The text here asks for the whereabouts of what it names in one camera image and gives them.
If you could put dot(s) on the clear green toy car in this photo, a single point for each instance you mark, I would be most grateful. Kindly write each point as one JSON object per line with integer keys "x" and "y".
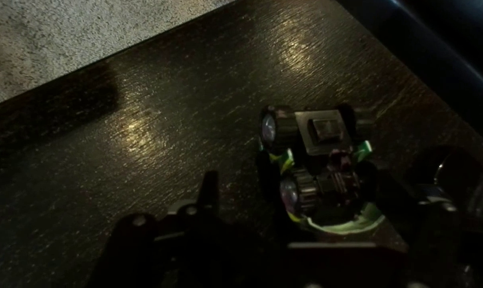
{"x": 322, "y": 137}

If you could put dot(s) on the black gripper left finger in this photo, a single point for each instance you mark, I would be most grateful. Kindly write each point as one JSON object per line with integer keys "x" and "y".
{"x": 162, "y": 249}

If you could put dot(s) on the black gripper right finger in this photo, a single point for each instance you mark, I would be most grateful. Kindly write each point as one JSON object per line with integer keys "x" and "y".
{"x": 443, "y": 249}

